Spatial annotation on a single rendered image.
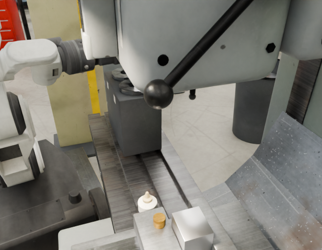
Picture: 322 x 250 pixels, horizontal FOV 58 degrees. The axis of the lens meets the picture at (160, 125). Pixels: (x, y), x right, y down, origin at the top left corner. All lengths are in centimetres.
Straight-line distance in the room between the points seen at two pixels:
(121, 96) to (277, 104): 42
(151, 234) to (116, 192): 25
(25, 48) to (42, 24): 138
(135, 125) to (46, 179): 70
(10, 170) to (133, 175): 58
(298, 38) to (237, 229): 38
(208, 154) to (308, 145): 170
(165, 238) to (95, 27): 35
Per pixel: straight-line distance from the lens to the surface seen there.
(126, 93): 79
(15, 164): 124
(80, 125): 244
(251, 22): 34
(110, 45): 37
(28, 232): 119
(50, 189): 135
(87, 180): 160
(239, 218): 63
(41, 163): 129
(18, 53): 76
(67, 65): 80
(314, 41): 38
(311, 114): 77
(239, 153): 247
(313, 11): 37
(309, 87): 75
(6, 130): 100
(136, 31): 30
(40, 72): 80
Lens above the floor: 146
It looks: 32 degrees down
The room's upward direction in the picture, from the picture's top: straight up
